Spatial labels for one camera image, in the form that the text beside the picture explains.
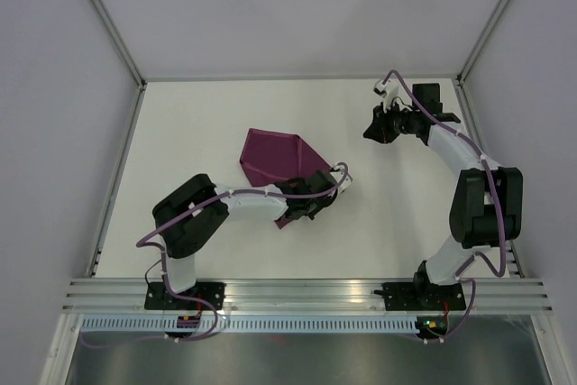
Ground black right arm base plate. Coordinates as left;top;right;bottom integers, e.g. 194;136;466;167
372;282;467;312

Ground aluminium frame rail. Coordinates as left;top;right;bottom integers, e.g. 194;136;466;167
61;278;553;316

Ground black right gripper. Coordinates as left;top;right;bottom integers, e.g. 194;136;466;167
363;99;419;144

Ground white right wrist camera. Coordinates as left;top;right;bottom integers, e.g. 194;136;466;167
373;79;405;112

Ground left aluminium frame post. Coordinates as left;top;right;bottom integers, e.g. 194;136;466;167
87;0;146;89

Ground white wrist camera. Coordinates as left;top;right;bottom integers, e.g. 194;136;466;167
373;79;405;112
329;164;353;194

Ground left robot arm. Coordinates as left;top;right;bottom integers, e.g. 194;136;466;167
152;163;352;309

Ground right aluminium frame post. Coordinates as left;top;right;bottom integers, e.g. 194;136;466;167
456;0;513;87

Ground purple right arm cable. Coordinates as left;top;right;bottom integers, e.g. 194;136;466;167
382;69;506;345

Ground purple cloth napkin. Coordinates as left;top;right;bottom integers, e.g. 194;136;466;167
239;128;332;229

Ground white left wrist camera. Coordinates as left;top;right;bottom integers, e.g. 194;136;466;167
329;164;353;194

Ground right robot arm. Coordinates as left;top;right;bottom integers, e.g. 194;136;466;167
363;80;523;311

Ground aluminium frame post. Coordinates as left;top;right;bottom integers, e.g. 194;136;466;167
456;0;513;87
87;0;146;89

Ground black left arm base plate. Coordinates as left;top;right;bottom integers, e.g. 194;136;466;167
144;281;225;311

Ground white slotted cable duct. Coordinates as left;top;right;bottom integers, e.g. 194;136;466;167
81;315;417;334

